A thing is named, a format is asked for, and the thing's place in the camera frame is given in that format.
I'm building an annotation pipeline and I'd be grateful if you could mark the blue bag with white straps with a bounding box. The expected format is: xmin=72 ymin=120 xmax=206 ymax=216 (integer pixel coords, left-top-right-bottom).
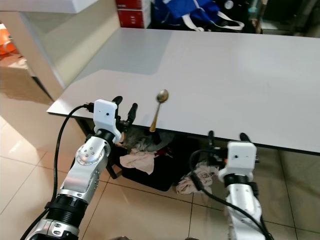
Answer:
xmin=152 ymin=0 xmax=251 ymax=32

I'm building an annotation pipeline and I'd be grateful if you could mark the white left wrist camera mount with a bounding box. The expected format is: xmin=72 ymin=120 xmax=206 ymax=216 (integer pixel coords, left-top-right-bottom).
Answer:
xmin=93 ymin=99 xmax=122 ymax=141

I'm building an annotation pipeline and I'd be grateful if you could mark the beige crumpled cloth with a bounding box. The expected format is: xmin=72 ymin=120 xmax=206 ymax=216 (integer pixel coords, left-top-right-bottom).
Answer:
xmin=119 ymin=150 xmax=156 ymax=176

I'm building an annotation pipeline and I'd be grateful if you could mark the black bag with round label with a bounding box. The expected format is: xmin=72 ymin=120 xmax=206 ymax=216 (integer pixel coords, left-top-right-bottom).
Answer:
xmin=217 ymin=0 xmax=263 ymax=33

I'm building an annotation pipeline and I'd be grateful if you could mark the golden metal spoon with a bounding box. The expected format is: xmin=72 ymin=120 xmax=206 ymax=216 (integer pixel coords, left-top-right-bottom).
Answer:
xmin=148 ymin=89 xmax=170 ymax=133

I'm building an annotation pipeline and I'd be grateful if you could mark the grey patterned cloth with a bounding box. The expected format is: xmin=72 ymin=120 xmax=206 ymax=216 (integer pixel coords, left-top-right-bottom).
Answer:
xmin=122 ymin=127 xmax=168 ymax=153

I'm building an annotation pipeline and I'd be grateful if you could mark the beige speckled ledge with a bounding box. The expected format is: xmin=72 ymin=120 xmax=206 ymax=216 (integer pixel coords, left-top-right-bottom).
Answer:
xmin=0 ymin=55 xmax=53 ymax=101

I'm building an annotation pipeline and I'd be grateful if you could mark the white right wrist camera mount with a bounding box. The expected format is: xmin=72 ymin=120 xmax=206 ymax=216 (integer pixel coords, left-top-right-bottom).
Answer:
xmin=225 ymin=141 xmax=259 ymax=183

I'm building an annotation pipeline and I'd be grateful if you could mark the white cloth with red logo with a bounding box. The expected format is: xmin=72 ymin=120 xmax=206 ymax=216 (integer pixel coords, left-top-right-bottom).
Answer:
xmin=175 ymin=162 xmax=218 ymax=197

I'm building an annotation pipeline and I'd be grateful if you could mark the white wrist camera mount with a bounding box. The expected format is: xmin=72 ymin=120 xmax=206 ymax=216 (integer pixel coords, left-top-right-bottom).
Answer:
xmin=225 ymin=141 xmax=259 ymax=183
xmin=93 ymin=99 xmax=122 ymax=141

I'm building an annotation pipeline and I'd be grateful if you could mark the white counter with glass panel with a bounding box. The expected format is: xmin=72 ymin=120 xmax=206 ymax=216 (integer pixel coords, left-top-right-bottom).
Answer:
xmin=0 ymin=0 xmax=116 ymax=101

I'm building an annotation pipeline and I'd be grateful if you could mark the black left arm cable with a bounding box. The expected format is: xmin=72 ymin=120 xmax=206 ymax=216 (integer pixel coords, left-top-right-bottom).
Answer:
xmin=20 ymin=102 xmax=96 ymax=240

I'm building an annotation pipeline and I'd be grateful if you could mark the black fabric bag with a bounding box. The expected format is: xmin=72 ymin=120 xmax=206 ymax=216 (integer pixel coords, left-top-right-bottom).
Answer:
xmin=110 ymin=135 xmax=201 ymax=193

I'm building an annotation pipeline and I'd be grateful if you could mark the orange plastic bowl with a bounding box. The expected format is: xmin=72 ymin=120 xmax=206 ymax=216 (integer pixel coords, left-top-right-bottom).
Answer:
xmin=0 ymin=27 xmax=15 ymax=56

